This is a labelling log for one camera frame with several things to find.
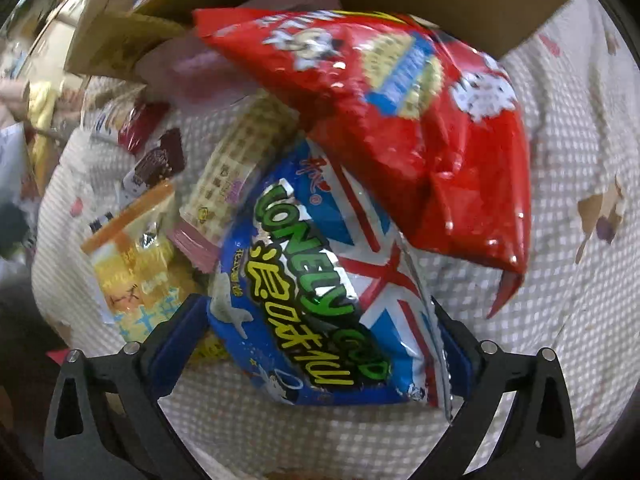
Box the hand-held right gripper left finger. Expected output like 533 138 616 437
42 294 211 480

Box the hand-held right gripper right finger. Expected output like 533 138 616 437
432 297 581 480

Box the blue flag-print snack bag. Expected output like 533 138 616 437
206 137 456 423

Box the orange yellow snack packet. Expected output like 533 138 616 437
81 180 211 343

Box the pink striped wrapper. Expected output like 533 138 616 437
167 220 221 271

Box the bed with patterned blanket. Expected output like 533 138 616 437
30 0 633 480

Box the brown white snack packet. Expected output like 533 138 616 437
120 127 187 201

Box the tan checked wafer packet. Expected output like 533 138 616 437
177 91 301 241

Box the dark red snack packet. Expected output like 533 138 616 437
117 101 171 153

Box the white blue snack packet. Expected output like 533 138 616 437
90 95 136 143

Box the red snack bag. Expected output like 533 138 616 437
192 7 532 320

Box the pink snack packet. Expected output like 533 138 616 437
142 0 341 106

